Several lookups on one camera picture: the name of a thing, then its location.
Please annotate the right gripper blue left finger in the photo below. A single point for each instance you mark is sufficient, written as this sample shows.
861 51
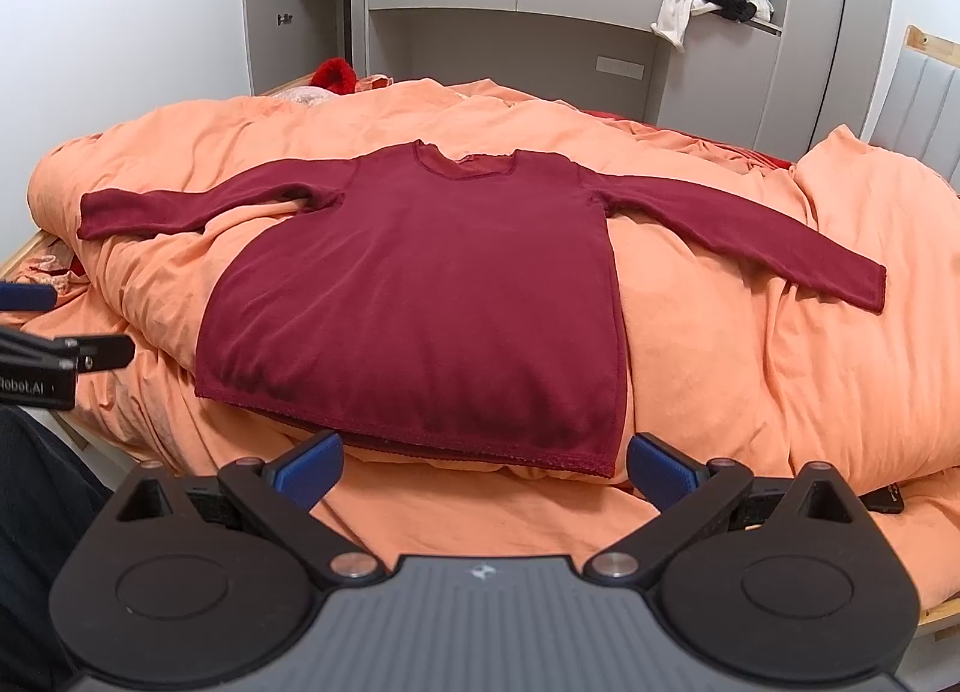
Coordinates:
277 498

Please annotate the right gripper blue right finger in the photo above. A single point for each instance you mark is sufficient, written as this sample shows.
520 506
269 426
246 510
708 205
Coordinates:
695 500

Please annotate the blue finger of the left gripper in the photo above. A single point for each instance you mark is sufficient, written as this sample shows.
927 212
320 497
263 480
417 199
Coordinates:
100 353
27 297

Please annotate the dark red long-sleeve shirt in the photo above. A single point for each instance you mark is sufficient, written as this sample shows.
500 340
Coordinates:
465 309

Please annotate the black phone on bed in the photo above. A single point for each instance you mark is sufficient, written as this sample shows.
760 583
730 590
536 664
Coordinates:
887 500

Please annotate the floral pink pillow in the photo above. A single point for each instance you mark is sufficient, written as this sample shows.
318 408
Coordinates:
304 94

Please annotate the bright red plush item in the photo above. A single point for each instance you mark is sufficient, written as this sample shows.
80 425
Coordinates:
335 75

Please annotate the grey window ledge desk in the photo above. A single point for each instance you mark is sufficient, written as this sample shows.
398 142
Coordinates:
598 54

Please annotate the grey padded headboard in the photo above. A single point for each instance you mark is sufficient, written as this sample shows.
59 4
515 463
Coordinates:
921 112

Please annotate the white garment on ledge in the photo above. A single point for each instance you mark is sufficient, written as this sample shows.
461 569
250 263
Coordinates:
675 15

